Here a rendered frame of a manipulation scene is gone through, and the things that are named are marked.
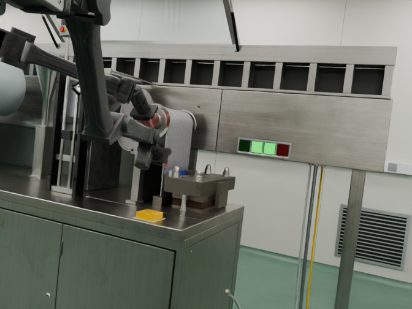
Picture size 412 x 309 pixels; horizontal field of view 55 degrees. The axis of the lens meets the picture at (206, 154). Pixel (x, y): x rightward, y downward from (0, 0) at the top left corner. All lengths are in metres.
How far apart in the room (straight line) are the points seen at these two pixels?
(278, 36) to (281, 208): 1.80
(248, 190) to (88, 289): 2.94
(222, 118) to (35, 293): 1.10
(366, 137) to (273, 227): 2.66
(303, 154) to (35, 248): 1.18
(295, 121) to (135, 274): 0.93
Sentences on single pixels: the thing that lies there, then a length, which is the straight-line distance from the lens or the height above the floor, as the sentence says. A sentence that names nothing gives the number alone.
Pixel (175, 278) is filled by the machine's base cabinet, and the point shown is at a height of 0.73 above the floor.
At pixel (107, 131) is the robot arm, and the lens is 1.02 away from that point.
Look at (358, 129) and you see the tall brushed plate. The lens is 1.77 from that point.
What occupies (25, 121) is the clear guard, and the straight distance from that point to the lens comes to 2.47.
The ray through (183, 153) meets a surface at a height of 1.12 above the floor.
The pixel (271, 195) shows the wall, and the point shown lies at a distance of 4.25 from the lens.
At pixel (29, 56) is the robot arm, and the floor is 1.39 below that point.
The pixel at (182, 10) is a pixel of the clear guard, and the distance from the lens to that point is 1.98.
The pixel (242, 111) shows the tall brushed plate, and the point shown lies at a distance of 1.87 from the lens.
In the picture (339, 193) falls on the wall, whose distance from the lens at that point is 4.13.
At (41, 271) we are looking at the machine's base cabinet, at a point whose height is 0.61.
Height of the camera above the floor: 1.22
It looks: 3 degrees down
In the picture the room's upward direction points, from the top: 6 degrees clockwise
